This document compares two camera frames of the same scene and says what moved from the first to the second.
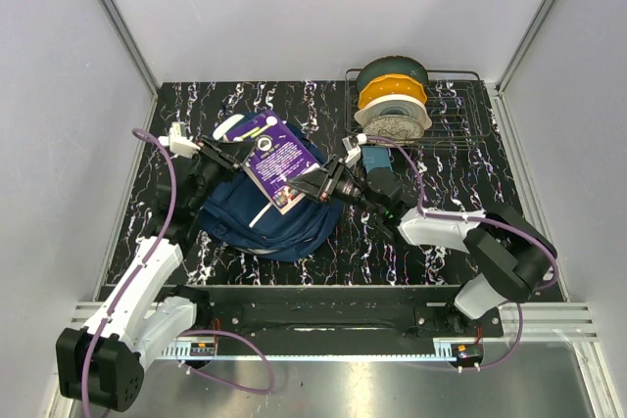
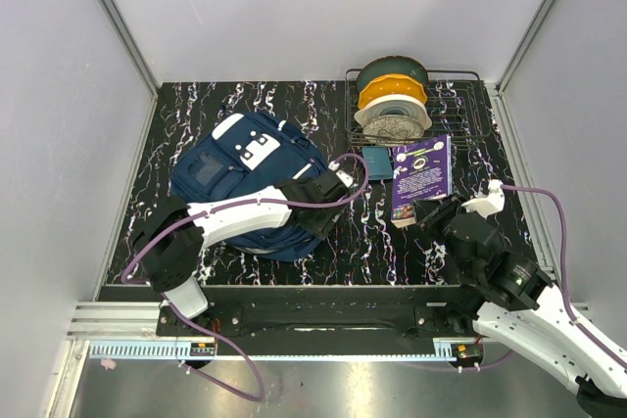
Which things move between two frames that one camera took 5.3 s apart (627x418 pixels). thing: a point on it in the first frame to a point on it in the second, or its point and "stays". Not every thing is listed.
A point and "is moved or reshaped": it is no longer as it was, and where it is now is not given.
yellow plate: x=391 y=84 stays
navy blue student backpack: x=239 y=214 is moved or reshaped
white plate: x=394 y=105 stays
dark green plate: x=393 y=65 stays
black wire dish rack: x=457 y=104 stays
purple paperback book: x=279 y=156 to x=420 y=170
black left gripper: x=228 y=156 to x=321 y=227
